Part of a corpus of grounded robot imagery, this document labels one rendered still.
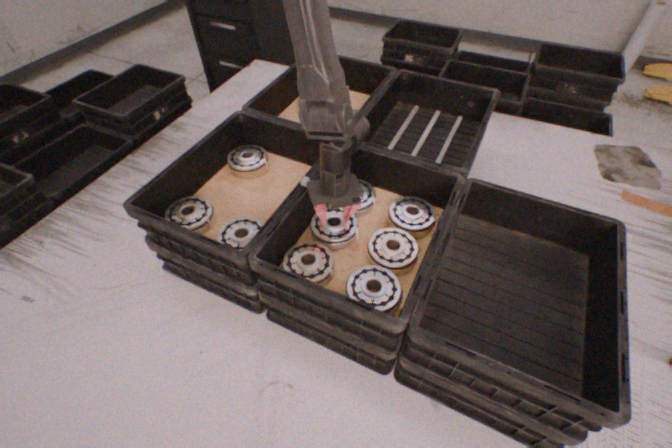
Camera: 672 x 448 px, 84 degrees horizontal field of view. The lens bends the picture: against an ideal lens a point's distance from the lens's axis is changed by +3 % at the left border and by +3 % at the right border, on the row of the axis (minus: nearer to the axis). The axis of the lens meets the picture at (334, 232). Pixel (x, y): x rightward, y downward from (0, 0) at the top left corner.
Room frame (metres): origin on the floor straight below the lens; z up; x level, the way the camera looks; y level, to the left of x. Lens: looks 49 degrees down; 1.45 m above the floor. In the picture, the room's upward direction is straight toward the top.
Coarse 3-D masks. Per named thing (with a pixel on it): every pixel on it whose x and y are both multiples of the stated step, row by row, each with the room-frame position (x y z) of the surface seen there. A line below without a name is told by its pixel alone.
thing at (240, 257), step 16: (240, 112) 0.86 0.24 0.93; (288, 128) 0.79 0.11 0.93; (176, 160) 0.66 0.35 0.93; (160, 176) 0.61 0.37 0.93; (304, 176) 0.61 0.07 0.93; (144, 192) 0.56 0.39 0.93; (128, 208) 0.51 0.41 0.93; (160, 224) 0.47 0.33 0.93; (176, 224) 0.47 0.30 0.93; (272, 224) 0.47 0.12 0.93; (192, 240) 0.44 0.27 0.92; (256, 240) 0.43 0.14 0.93; (224, 256) 0.40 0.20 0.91; (240, 256) 0.39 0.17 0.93
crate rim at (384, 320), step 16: (400, 160) 0.66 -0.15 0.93; (448, 176) 0.61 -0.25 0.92; (304, 192) 0.56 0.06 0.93; (288, 208) 0.51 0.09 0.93; (448, 208) 0.51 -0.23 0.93; (432, 240) 0.43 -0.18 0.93; (256, 256) 0.39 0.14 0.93; (432, 256) 0.39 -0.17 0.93; (256, 272) 0.37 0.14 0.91; (272, 272) 0.36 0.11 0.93; (288, 272) 0.36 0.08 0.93; (304, 288) 0.33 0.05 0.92; (320, 288) 0.32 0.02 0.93; (416, 288) 0.33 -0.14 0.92; (336, 304) 0.30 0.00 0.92; (352, 304) 0.30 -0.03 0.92; (368, 320) 0.28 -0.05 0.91; (384, 320) 0.27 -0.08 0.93; (400, 320) 0.27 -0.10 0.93
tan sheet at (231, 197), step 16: (272, 160) 0.79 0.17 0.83; (288, 160) 0.79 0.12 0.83; (224, 176) 0.72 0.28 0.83; (272, 176) 0.72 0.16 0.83; (288, 176) 0.72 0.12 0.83; (208, 192) 0.66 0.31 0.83; (224, 192) 0.66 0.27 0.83; (240, 192) 0.66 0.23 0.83; (256, 192) 0.66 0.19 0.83; (272, 192) 0.66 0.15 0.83; (288, 192) 0.66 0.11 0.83; (224, 208) 0.61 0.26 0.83; (240, 208) 0.61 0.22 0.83; (256, 208) 0.61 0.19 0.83; (272, 208) 0.61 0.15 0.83; (224, 224) 0.56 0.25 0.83
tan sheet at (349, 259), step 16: (384, 192) 0.66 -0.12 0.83; (384, 208) 0.61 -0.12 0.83; (368, 224) 0.56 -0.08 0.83; (384, 224) 0.56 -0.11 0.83; (304, 240) 0.51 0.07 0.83; (368, 240) 0.51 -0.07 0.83; (416, 240) 0.51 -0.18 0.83; (336, 256) 0.47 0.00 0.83; (352, 256) 0.47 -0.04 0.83; (336, 272) 0.42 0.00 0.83; (416, 272) 0.43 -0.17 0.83; (336, 288) 0.39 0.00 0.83; (400, 304) 0.35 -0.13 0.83
